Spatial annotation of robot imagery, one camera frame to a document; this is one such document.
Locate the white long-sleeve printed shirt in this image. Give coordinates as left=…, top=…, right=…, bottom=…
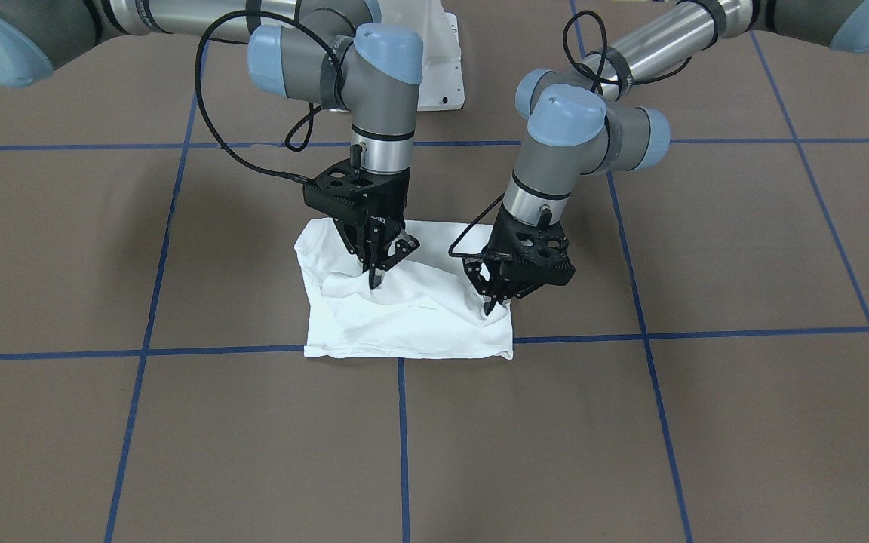
left=294, top=219, right=514, bottom=360

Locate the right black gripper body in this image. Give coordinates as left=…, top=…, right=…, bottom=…
left=340, top=170, right=411, bottom=261

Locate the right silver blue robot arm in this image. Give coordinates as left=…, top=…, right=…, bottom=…
left=0, top=1, right=423, bottom=288

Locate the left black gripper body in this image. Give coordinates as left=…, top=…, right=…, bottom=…
left=480, top=204, right=576, bottom=299

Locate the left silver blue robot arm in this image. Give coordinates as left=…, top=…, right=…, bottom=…
left=462, top=1, right=869, bottom=314

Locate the white central mounting column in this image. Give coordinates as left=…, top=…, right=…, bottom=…
left=401, top=1, right=465, bottom=112

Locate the black cable of right wrist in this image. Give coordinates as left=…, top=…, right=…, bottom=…
left=195, top=9, right=346, bottom=186

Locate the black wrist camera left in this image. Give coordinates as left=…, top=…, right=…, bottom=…
left=480, top=226, right=576, bottom=291

